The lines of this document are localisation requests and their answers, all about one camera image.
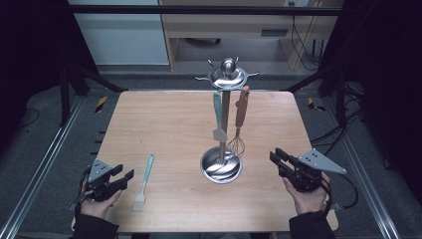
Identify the white cabinet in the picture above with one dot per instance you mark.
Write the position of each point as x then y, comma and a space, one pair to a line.
122, 40

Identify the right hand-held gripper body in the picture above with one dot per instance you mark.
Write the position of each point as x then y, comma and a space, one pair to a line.
308, 172

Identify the black stand leg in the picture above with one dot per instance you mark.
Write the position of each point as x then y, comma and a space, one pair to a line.
331, 86
83, 78

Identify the person's left hand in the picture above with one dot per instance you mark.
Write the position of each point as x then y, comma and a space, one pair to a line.
96, 207

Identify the black horizontal bar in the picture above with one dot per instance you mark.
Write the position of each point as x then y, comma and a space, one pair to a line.
199, 10

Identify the steel utensil rack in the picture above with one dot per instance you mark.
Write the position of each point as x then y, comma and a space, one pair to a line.
225, 79

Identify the yellow-black floor tape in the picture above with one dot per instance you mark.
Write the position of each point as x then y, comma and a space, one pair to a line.
313, 105
101, 104

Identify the aluminium floor rail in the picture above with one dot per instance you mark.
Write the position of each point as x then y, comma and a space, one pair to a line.
40, 166
365, 172

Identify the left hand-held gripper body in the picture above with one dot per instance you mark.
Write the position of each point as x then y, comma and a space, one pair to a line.
99, 179

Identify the person's right hand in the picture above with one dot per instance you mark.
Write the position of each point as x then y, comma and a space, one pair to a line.
308, 200

